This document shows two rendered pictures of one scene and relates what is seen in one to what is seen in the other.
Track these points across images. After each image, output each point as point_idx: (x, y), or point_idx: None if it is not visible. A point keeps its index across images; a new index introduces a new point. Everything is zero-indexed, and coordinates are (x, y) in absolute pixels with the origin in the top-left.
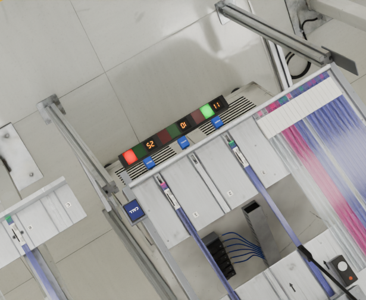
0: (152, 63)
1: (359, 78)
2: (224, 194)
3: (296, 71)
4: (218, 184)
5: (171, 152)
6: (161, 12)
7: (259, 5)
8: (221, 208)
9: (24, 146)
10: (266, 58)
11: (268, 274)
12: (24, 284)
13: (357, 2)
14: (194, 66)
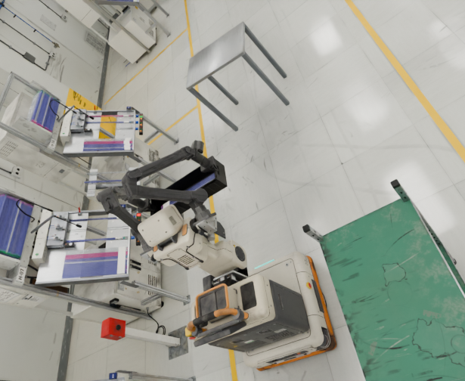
0: (181, 269)
1: (144, 368)
2: (112, 230)
3: (159, 332)
4: (116, 230)
5: (150, 262)
6: (193, 273)
7: (184, 314)
8: (109, 227)
9: None
10: (167, 318)
11: (84, 230)
12: None
13: (169, 367)
14: (175, 286)
